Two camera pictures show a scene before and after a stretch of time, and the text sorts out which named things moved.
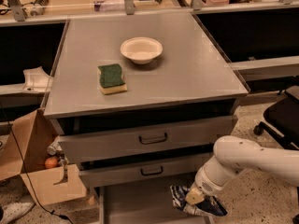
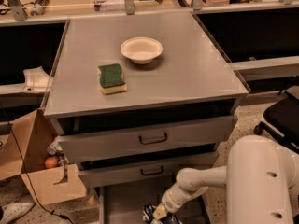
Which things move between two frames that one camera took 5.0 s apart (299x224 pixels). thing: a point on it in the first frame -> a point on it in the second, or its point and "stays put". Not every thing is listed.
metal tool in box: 64,162 stays put
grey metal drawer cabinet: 143,102 stays put
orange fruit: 50,162 stays put
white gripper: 204,180 -> 170,203
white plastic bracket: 36,79 stays put
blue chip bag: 210,205 -> 148,213
